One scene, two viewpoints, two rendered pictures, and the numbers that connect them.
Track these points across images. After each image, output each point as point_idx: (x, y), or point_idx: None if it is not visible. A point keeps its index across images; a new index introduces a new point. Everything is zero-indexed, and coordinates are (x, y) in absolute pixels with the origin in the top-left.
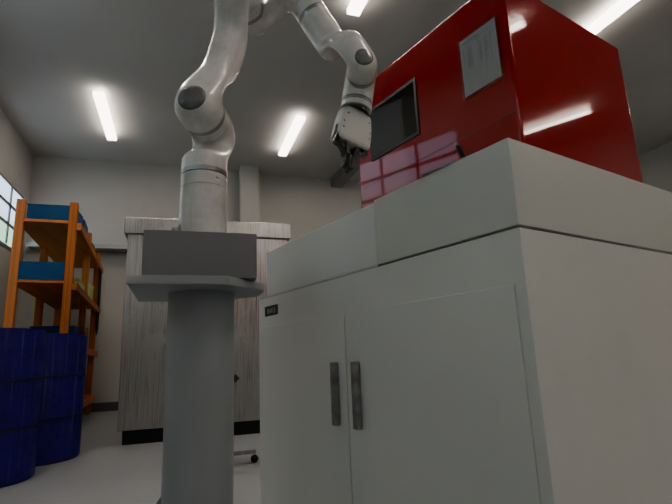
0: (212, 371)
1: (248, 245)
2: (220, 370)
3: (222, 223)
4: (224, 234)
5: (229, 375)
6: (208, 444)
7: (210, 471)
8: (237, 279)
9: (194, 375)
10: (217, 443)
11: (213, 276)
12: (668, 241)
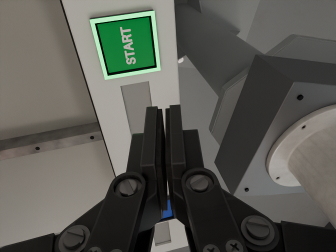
0: (240, 46)
1: (293, 74)
2: (233, 49)
3: (327, 150)
4: (334, 84)
5: (221, 54)
6: (219, 30)
7: (211, 25)
8: (279, 48)
9: (252, 47)
10: (213, 31)
11: (312, 38)
12: None
